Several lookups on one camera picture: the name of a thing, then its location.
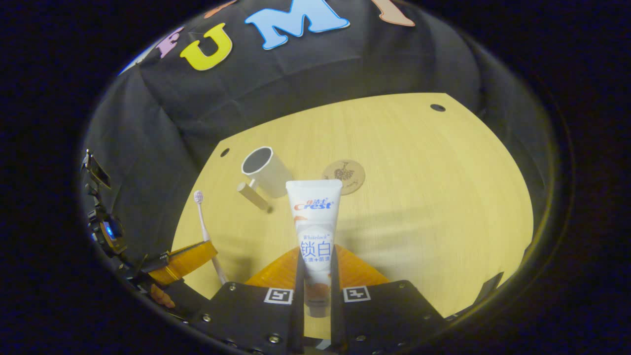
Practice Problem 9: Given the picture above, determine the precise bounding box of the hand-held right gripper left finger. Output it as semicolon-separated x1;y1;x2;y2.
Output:
190;246;306;355

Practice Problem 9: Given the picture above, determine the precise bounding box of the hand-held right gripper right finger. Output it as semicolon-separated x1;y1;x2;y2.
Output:
329;244;447;355

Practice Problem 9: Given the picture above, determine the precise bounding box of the white toothbrush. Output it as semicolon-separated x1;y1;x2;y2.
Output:
193;190;229;287

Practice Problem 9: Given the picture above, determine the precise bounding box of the white toothpaste tube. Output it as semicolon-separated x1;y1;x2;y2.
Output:
285;178;344;319

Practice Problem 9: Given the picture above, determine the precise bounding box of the white cup with wooden handle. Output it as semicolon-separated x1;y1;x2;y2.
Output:
236;146;295;214

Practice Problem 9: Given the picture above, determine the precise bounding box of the round brown coaster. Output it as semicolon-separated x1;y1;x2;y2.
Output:
322;159;366;196

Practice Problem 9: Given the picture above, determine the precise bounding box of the wooden desktop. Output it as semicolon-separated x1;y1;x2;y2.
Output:
171;92;535;342

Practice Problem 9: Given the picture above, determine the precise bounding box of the black backdrop cloth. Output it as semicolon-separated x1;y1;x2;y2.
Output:
80;0;554;279

